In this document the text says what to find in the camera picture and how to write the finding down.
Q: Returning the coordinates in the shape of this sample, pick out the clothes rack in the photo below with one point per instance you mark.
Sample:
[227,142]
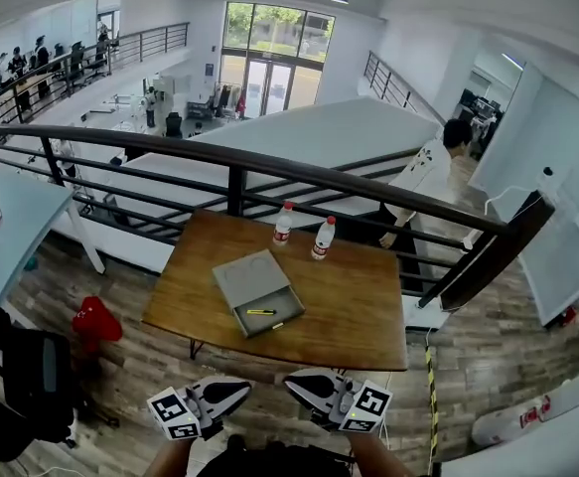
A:
[224,100]

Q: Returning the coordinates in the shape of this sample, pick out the yellow black striped strip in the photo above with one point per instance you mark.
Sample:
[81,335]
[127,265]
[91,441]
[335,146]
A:
[432,390]

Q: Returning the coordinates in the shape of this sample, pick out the person's right forearm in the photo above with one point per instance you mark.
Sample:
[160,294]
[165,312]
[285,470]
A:
[378,455]

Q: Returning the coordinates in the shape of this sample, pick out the yellow pen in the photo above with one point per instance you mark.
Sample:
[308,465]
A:
[256,311]

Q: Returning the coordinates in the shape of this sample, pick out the white device red marks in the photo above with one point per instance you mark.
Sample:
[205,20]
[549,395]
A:
[507,420]

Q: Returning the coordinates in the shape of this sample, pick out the large glass window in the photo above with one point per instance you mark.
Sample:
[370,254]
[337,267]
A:
[276,30]

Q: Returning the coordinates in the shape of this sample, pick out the black office chair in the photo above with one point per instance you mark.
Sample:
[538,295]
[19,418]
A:
[31,365]

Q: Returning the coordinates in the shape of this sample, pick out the white table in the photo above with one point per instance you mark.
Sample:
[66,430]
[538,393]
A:
[21,206]

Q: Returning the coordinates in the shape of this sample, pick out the white partition panel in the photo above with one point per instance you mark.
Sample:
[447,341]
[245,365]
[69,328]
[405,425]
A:
[567,246]

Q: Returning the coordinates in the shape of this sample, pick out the grey box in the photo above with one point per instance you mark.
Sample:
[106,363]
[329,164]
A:
[249,276]

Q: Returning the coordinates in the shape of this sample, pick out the distant black mezzanine railing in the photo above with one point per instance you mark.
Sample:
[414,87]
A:
[141,45]

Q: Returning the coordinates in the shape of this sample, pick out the red cloth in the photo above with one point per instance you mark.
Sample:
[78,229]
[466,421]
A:
[95,321]

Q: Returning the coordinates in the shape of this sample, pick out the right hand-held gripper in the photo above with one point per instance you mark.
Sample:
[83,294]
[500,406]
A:
[368,405]

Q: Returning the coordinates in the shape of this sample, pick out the water bottle red label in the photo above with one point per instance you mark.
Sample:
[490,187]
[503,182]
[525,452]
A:
[323,244]
[282,229]

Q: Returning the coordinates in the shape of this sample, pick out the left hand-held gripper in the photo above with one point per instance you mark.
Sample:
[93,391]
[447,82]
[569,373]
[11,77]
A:
[170,410]

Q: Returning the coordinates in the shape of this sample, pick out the black stair railing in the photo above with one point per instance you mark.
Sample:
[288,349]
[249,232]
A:
[386,75]

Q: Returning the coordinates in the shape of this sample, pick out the black hairpin table leg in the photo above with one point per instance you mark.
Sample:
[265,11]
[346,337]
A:
[193,348]

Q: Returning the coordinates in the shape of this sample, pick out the person's left forearm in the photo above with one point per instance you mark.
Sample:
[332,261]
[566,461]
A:
[167,460]

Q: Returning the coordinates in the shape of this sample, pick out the person's black shirt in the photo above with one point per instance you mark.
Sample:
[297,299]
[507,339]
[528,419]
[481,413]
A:
[279,462]

